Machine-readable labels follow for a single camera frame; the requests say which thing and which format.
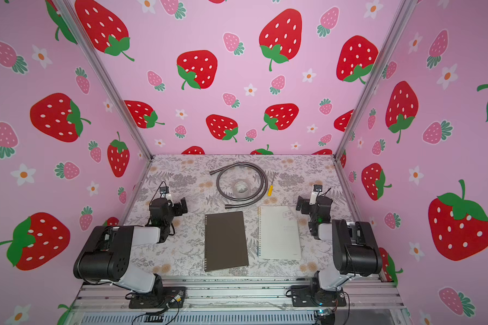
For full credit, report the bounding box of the dark grey spiral notebook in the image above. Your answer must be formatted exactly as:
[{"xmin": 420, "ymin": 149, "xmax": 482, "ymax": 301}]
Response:
[{"xmin": 204, "ymin": 211, "xmax": 249, "ymax": 272}]

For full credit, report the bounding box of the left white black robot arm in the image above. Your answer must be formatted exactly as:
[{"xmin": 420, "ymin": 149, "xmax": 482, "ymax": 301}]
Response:
[{"xmin": 73, "ymin": 197, "xmax": 188, "ymax": 309}]

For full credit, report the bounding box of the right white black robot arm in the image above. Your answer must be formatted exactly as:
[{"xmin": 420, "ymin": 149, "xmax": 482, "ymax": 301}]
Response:
[{"xmin": 296, "ymin": 192, "xmax": 383, "ymax": 306}]

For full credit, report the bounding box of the white spiral notebook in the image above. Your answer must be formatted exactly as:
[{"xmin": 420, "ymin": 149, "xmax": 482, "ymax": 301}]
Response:
[{"xmin": 258, "ymin": 206, "xmax": 302, "ymax": 261}]

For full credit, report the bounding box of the clear tape roll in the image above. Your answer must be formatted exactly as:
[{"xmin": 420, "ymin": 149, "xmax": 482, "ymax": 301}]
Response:
[{"xmin": 232, "ymin": 180, "xmax": 252, "ymax": 198}]

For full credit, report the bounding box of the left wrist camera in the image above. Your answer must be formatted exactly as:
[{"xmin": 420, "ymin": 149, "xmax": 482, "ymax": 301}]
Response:
[{"xmin": 159, "ymin": 186, "xmax": 172, "ymax": 200}]

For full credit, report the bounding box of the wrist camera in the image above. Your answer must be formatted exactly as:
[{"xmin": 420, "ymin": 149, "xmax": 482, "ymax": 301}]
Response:
[
  {"xmin": 309, "ymin": 184, "xmax": 323, "ymax": 205},
  {"xmin": 159, "ymin": 186, "xmax": 172, "ymax": 200}
]

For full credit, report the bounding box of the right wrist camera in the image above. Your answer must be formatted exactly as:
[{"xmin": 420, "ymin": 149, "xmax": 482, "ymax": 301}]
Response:
[{"xmin": 309, "ymin": 184, "xmax": 323, "ymax": 205}]

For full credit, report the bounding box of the grey coiled hose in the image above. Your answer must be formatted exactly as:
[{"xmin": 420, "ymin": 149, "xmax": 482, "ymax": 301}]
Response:
[{"xmin": 209, "ymin": 162, "xmax": 269, "ymax": 210}]

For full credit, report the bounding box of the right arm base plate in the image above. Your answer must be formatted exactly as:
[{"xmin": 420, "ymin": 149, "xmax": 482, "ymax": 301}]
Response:
[{"xmin": 285, "ymin": 286, "xmax": 347, "ymax": 308}]

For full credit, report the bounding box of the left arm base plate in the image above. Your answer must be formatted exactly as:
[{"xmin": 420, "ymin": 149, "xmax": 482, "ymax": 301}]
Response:
[{"xmin": 126, "ymin": 287, "xmax": 187, "ymax": 310}]

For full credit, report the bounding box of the aluminium rail frame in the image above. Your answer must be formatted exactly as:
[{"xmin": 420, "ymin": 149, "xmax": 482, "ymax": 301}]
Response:
[{"xmin": 62, "ymin": 276, "xmax": 412, "ymax": 324}]

